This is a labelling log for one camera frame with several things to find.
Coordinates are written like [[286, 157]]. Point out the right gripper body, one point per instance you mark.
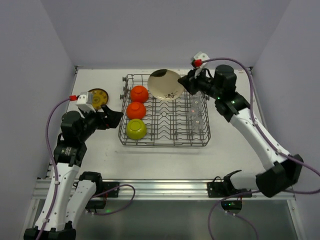
[[192, 84]]

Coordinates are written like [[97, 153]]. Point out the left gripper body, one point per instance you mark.
[[101, 119]]

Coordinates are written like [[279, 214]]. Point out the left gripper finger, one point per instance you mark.
[[113, 119], [107, 112]]

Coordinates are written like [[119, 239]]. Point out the gold patterned plate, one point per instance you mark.
[[100, 97]]

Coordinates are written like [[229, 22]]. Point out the orange bowl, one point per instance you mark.
[[139, 94], [136, 110]]

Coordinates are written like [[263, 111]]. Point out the cream plate with flower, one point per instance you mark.
[[163, 85]]

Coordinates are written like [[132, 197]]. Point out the lime green bowl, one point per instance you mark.
[[136, 129]]

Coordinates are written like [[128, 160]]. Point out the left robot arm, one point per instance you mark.
[[62, 209]]

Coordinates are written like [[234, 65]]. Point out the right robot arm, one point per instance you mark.
[[280, 172]]

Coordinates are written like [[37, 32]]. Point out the clear glass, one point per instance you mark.
[[193, 112], [197, 124], [196, 103]]

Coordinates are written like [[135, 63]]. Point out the nearest clear glass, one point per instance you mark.
[[197, 124]]

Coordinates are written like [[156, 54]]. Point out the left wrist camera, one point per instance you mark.
[[85, 102]]

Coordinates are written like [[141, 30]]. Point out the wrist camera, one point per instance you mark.
[[198, 62], [85, 102]]

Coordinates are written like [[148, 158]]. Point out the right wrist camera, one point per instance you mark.
[[198, 62]]

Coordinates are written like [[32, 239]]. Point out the grey wire dish rack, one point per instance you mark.
[[168, 124]]

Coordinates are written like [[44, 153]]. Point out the aluminium mounting rail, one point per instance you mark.
[[163, 190]]

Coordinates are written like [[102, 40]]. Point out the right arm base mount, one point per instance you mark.
[[218, 189]]

